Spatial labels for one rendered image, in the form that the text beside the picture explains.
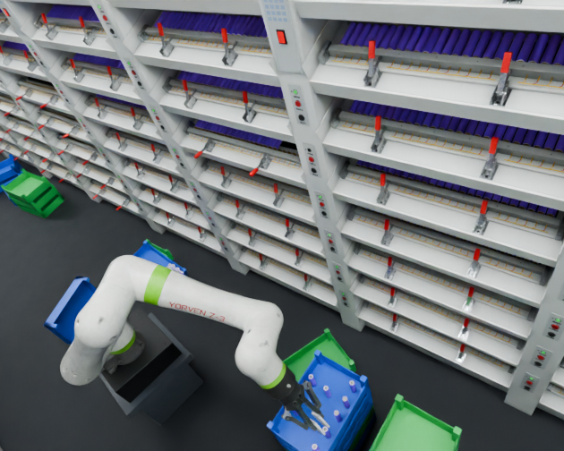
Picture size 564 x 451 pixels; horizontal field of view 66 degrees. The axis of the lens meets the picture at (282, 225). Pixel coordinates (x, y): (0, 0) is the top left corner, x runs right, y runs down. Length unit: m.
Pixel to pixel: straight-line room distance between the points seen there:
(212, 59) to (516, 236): 0.93
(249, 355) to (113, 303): 0.39
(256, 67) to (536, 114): 0.67
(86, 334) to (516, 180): 1.09
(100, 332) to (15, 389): 1.47
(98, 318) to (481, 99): 1.03
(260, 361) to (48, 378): 1.58
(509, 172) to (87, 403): 2.02
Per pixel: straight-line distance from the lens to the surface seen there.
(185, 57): 1.41
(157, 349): 1.81
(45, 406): 2.51
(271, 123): 1.31
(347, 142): 1.17
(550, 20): 0.84
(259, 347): 1.19
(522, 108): 0.93
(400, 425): 1.53
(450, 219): 1.21
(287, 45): 1.07
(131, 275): 1.30
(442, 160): 1.08
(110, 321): 1.25
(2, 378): 2.78
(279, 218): 1.78
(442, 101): 0.95
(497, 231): 1.19
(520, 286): 1.33
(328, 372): 1.61
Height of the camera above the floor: 1.79
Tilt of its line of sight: 46 degrees down
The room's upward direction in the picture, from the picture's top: 19 degrees counter-clockwise
